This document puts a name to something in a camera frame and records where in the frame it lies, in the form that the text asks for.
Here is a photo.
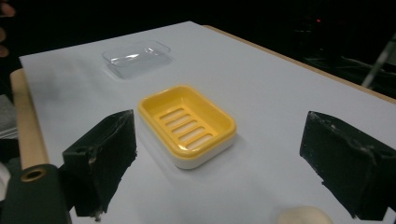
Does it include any cream soap bar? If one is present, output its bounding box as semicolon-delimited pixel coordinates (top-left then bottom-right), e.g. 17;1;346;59
276;204;334;224

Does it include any metal stand pole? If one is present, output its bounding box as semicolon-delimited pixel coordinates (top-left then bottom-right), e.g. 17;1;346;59
361;32;396;90

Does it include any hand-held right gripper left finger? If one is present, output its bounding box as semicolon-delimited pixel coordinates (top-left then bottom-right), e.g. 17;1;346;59
62;108;138;218

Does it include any yellow and white soap dish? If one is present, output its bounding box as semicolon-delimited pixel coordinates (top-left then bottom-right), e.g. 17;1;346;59
136;84;238;171

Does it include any white table cover sheet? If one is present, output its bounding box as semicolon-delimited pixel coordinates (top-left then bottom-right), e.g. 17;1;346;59
18;21;396;224

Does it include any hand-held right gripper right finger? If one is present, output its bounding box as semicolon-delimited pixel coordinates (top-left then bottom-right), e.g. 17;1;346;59
299;110;396;221

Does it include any grey cloth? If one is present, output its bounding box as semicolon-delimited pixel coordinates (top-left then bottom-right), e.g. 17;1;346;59
0;94;19;140

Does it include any clear plastic lid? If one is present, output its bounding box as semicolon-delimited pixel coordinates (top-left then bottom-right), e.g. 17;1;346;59
101;39;174;80

